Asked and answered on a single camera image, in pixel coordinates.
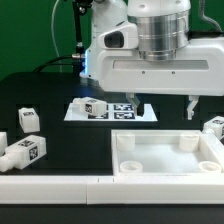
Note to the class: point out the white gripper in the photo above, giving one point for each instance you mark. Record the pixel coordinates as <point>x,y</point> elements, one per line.
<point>197,70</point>

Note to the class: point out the white square table top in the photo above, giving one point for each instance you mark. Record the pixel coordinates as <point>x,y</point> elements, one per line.
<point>159,152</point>

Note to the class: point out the white marker sheet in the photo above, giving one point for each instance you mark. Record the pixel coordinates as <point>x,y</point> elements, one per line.
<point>114,112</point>

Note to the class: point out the white front fence bar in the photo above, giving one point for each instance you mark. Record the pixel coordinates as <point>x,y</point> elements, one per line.
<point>192,189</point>

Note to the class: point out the white part at left edge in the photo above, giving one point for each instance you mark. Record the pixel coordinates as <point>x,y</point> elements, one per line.
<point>3,142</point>

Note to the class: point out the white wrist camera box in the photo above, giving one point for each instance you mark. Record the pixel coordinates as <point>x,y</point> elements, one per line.
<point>124,36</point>

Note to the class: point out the black camera pole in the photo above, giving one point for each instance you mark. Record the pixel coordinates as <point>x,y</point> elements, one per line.
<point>80,8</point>

